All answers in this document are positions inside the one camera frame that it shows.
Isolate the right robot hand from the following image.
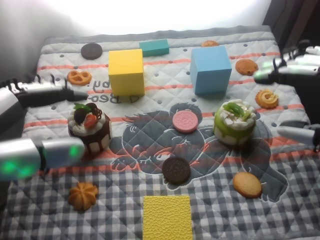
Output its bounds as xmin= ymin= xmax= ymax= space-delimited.
xmin=252 ymin=39 xmax=320 ymax=153

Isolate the yellow cube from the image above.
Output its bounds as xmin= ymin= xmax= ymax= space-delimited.
xmin=108 ymin=48 xmax=146 ymax=96

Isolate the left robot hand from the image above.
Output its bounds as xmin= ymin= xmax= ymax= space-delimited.
xmin=0 ymin=74 xmax=88 ymax=181

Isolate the yellow textured square pad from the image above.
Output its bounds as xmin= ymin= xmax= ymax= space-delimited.
xmin=142 ymin=195 xmax=194 ymax=240

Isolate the green toy cake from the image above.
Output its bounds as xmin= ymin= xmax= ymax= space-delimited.
xmin=212 ymin=98 xmax=257 ymax=147

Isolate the dark brown curtain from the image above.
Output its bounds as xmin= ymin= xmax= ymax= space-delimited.
xmin=262 ymin=0 xmax=320 ymax=51

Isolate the orange pretzel cookie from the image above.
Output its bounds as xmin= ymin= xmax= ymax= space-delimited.
xmin=66 ymin=70 xmax=91 ymax=86

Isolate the chocolate chip cookie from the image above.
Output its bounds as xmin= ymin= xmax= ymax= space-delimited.
xmin=235 ymin=58 xmax=259 ymax=76

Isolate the plain dark round cookie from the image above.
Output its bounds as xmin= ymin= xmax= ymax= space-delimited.
xmin=80 ymin=42 xmax=103 ymax=60

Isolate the yellow swirl cookie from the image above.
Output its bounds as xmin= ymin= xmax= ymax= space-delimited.
xmin=254 ymin=89 xmax=279 ymax=110

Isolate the brown sandwich cookie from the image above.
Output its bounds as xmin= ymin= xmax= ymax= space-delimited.
xmin=161 ymin=156 xmax=191 ymax=186

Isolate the teal rectangular block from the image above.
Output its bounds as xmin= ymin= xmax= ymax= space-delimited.
xmin=138 ymin=38 xmax=170 ymax=57

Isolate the plain round biscuit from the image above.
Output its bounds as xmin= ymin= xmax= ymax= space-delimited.
xmin=232 ymin=171 xmax=263 ymax=199

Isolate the pink sandwich cookie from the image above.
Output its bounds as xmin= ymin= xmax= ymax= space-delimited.
xmin=172 ymin=110 xmax=200 ymax=133

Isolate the chocolate toy cake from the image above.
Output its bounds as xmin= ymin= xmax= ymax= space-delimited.
xmin=67 ymin=102 xmax=113 ymax=161

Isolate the small orange cookie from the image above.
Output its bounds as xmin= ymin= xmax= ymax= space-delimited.
xmin=201 ymin=39 xmax=220 ymax=48

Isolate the blue cube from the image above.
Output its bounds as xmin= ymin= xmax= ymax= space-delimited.
xmin=189 ymin=45 xmax=233 ymax=96

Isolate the orange flower-shaped cookie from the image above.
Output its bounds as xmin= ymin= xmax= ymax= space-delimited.
xmin=68 ymin=181 xmax=100 ymax=211

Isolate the grey quilt with printed bear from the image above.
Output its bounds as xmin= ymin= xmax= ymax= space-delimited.
xmin=0 ymin=24 xmax=320 ymax=240

